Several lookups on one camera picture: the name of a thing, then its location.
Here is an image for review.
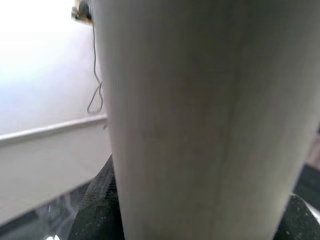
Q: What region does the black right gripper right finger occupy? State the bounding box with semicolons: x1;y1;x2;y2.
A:
274;193;320;240

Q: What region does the black wall cable with plug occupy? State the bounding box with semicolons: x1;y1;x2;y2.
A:
86;18;104;115

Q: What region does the black tablecloth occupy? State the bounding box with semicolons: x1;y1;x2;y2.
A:
0;162;320;240

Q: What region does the white plastic table leg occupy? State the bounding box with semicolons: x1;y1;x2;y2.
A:
91;0;320;240

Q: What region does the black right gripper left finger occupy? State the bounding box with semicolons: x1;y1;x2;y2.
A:
67;153;126;240

